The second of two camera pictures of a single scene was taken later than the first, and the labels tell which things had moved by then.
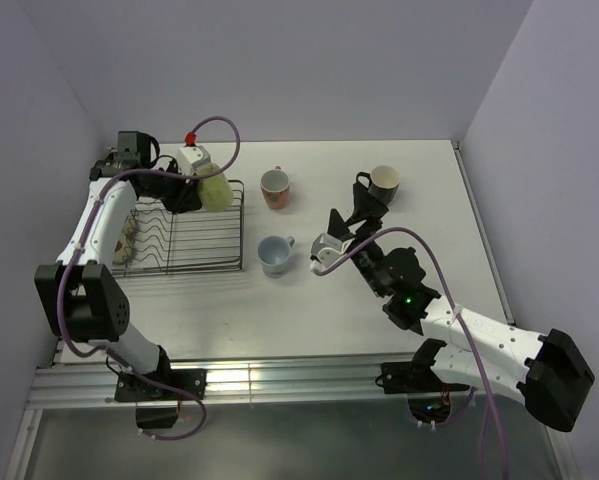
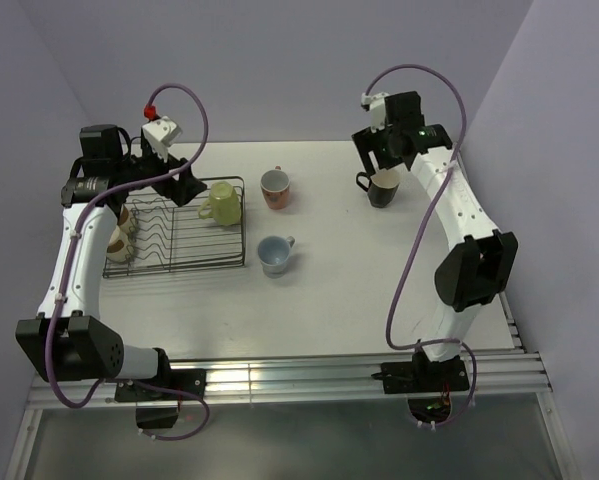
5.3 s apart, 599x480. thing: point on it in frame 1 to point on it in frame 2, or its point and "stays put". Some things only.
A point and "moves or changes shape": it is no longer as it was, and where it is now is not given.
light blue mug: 274,254 stays put
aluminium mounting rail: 288,380 stays put
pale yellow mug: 216,192 moves or changes shape
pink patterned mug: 275,185 stays put
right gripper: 366,206 to 365,141
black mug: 383,183 stays put
